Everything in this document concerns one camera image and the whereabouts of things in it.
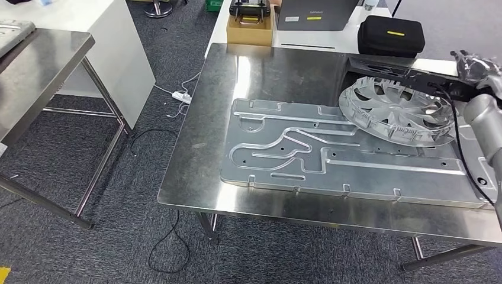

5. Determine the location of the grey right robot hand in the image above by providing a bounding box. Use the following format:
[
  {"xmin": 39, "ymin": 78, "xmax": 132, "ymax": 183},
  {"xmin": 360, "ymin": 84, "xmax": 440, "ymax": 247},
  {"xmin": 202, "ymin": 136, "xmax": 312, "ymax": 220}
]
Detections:
[{"xmin": 450, "ymin": 50, "xmax": 502, "ymax": 93}]

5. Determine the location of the silver plastic wheel hubcap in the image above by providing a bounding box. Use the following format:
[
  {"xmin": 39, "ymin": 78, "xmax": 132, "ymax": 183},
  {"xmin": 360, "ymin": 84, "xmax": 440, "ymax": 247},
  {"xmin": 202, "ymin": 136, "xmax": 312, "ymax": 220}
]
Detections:
[{"xmin": 338, "ymin": 75, "xmax": 458, "ymax": 148}]

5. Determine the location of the long black plastic part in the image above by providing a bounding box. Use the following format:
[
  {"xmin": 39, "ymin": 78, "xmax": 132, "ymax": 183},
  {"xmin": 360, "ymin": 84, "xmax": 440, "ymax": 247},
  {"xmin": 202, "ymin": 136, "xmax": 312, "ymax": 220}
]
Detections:
[{"xmin": 345, "ymin": 56, "xmax": 417, "ymax": 79}]

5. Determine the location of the stainless steel workbench table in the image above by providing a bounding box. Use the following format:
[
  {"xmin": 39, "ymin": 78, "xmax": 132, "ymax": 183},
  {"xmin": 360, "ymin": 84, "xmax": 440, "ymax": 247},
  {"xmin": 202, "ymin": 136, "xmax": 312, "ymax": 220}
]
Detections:
[
  {"xmin": 156, "ymin": 42, "xmax": 502, "ymax": 273},
  {"xmin": 0, "ymin": 27, "xmax": 136, "ymax": 231}
]

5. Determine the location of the black case with yellow label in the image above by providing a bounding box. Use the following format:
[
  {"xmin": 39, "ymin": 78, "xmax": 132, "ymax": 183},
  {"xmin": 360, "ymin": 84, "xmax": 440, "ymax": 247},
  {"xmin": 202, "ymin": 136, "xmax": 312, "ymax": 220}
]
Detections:
[{"xmin": 356, "ymin": 15, "xmax": 426, "ymax": 59}]

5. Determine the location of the stamped sheet metal panel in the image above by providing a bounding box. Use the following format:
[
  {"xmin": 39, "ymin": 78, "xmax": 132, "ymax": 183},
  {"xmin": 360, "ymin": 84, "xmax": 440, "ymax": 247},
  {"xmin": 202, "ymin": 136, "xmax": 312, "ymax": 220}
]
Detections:
[
  {"xmin": 0, "ymin": 20, "xmax": 37, "ymax": 59},
  {"xmin": 219, "ymin": 98, "xmax": 499, "ymax": 211}
]

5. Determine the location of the white table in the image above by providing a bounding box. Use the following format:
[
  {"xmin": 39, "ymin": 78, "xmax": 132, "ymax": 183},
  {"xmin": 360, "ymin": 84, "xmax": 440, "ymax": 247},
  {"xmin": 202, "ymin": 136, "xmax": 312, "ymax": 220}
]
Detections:
[{"xmin": 204, "ymin": 0, "xmax": 459, "ymax": 77}]

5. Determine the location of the grey Lenovo laptop box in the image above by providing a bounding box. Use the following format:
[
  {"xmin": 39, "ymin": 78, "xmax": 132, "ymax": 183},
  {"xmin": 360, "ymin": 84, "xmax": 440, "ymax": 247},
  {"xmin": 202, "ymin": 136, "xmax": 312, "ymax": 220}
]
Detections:
[{"xmin": 275, "ymin": 0, "xmax": 359, "ymax": 32}]

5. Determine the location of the brown cardboard box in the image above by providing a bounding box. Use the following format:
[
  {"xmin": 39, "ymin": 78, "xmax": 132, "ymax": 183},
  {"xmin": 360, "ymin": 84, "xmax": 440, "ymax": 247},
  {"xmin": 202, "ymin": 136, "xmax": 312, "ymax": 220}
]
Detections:
[{"xmin": 226, "ymin": 5, "xmax": 275, "ymax": 47}]

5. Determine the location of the black and yellow controller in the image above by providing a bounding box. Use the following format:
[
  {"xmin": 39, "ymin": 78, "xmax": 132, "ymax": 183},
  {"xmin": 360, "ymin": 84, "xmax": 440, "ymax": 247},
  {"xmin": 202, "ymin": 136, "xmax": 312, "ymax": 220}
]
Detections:
[{"xmin": 229, "ymin": 0, "xmax": 272, "ymax": 25}]

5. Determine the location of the white power strip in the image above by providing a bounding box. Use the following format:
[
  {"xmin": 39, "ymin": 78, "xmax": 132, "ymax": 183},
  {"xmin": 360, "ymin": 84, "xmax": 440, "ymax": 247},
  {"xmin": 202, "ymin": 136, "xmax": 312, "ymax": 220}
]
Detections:
[{"xmin": 172, "ymin": 90, "xmax": 193, "ymax": 105}]

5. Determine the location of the chrome stool base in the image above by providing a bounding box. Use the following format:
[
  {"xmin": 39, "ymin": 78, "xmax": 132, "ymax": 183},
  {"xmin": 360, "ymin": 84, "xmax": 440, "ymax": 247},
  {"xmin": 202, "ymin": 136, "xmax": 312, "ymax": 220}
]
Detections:
[{"xmin": 143, "ymin": 0, "xmax": 174, "ymax": 19}]

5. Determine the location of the white desk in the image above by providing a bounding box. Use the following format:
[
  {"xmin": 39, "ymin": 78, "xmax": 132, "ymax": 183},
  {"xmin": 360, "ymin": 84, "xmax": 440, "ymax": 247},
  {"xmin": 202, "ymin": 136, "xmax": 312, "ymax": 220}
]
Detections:
[{"xmin": 0, "ymin": 0, "xmax": 157, "ymax": 130}]

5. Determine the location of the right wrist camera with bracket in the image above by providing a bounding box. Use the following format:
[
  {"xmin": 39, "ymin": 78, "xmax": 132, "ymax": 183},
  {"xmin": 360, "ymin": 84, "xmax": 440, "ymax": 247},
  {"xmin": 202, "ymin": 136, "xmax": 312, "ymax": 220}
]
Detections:
[{"xmin": 400, "ymin": 67, "xmax": 485, "ymax": 104}]

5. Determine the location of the black camera cable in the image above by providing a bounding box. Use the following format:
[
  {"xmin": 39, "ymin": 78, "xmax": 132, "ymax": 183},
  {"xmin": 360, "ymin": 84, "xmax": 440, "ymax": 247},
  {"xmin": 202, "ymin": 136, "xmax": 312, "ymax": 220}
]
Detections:
[{"xmin": 429, "ymin": 81, "xmax": 497, "ymax": 206}]

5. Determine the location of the white power cable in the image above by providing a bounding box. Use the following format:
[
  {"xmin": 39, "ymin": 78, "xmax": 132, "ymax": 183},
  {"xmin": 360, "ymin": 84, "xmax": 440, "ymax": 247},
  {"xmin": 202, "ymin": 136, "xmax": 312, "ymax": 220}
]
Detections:
[{"xmin": 153, "ymin": 72, "xmax": 201, "ymax": 118}]

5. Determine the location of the black floor cable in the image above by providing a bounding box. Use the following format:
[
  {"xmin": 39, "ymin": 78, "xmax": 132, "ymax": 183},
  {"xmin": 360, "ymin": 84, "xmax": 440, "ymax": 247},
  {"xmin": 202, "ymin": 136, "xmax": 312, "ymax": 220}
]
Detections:
[
  {"xmin": 147, "ymin": 209, "xmax": 191, "ymax": 275},
  {"xmin": 129, "ymin": 128, "xmax": 179, "ymax": 157}
]

